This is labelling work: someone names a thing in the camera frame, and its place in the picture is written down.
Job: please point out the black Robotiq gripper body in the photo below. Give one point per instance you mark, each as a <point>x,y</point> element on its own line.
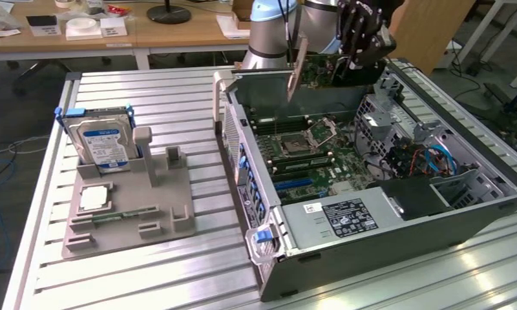
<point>374,32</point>

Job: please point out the green graphics card metal bracket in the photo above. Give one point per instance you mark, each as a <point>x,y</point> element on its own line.
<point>318,69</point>

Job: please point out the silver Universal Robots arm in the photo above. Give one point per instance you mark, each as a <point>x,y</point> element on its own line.
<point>269,29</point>

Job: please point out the perforated metal disk bay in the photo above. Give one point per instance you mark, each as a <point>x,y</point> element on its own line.
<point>374,109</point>

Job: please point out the brown cardboard box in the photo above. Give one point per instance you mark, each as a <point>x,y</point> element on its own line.
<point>241,9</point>

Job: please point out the white paper stack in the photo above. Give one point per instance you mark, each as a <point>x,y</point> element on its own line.
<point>232,27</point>

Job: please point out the metal socket cover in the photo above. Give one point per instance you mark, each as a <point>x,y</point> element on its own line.
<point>325,129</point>

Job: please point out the CPU socket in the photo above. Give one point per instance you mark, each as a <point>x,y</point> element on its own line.
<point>294,145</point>

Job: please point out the wooden desk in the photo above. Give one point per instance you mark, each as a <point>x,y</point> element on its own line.
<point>176,35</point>

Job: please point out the green motherboard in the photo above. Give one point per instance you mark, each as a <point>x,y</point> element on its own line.
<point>340,161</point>

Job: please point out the black round lamp base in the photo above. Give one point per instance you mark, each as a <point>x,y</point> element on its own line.
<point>168,14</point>

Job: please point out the RAM stick white label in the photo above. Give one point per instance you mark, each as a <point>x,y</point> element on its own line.
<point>301,164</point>

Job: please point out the blue expansion slot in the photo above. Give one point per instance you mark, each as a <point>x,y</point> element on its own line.
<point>293,184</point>

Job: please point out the black plastic shroud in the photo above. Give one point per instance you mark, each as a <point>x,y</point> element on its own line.
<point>413,197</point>

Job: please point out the open metal disk bay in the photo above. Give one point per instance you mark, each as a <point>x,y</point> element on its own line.
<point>469,187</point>

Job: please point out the red packet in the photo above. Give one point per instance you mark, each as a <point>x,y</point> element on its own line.
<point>116,10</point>

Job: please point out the small white labelled box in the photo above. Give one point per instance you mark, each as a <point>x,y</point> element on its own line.
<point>112,27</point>

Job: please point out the grey power supply unit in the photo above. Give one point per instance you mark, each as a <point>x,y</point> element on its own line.
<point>309,232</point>

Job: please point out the blue case latch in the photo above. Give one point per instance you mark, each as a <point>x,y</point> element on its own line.
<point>262,235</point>

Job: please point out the hard disk blue label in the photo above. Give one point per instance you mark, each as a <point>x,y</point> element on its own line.
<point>102,145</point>

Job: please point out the blue plastic disk caddy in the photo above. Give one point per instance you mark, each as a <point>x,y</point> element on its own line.
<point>74,113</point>

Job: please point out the open black PC case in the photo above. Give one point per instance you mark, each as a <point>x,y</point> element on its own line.
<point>370,258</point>

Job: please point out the white box black lid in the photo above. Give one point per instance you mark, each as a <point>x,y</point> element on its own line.
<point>42,26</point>

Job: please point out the grey plastic parts rack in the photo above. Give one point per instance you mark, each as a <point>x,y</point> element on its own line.
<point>129,193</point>

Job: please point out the silver CPU chip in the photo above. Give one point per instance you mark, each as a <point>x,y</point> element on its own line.
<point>94,198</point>

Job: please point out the green RAM stick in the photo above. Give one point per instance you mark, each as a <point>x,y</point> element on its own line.
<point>112,217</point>

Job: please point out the white paper card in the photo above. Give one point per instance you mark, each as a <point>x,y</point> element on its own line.
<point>4,33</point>

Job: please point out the white desk frame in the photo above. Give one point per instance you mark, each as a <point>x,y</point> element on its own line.
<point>490,29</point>

